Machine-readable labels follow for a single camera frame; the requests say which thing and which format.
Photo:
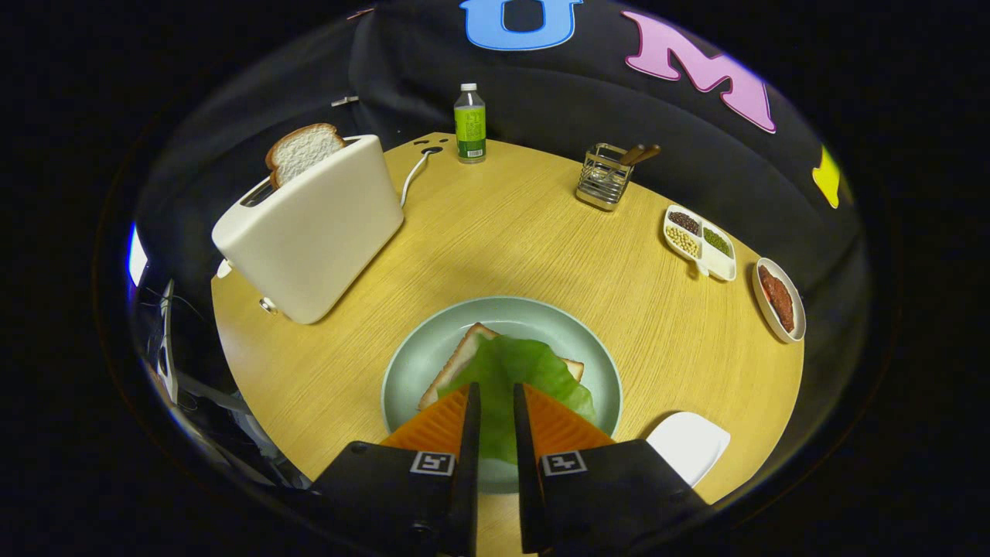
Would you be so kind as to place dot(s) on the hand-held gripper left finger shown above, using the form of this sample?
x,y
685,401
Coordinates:
x,y
468,480

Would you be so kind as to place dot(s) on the brown crust bread slice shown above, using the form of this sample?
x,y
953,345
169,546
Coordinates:
x,y
302,151

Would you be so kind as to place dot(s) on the yellow soybeans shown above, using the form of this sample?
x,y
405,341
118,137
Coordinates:
x,y
683,242

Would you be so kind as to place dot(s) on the white divided dish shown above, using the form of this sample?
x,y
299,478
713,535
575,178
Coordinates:
x,y
719,267

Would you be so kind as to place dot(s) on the white toaster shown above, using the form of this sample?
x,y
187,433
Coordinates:
x,y
309,232

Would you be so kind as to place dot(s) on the red clip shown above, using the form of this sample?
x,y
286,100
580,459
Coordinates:
x,y
360,13

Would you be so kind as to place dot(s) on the black backdrop cloth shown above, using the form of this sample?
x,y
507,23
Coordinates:
x,y
557,85

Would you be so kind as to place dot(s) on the green lettuce leaf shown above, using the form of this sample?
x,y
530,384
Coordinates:
x,y
510,371

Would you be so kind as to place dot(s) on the red meat slices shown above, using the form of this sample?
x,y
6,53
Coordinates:
x,y
777,298

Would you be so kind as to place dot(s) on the silver clip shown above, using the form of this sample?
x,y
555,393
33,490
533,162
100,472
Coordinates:
x,y
345,100

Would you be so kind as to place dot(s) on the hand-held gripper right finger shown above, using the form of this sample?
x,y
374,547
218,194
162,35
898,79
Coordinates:
x,y
528,480

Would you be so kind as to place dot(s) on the white leaf-shaped plate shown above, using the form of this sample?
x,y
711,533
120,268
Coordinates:
x,y
688,445

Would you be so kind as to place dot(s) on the round white plate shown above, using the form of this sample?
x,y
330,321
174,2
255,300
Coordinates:
x,y
800,317

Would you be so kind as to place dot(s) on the pale green round plate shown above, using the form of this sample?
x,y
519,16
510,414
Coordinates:
x,y
541,321

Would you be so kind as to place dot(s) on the dark red beans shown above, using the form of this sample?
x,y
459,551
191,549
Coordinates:
x,y
684,223

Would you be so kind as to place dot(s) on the white bread slice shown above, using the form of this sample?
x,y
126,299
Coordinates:
x,y
456,367

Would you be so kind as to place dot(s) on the green label plastic bottle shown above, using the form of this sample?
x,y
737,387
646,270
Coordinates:
x,y
470,128

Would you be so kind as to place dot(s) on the green mung beans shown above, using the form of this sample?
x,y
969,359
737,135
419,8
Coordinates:
x,y
717,241

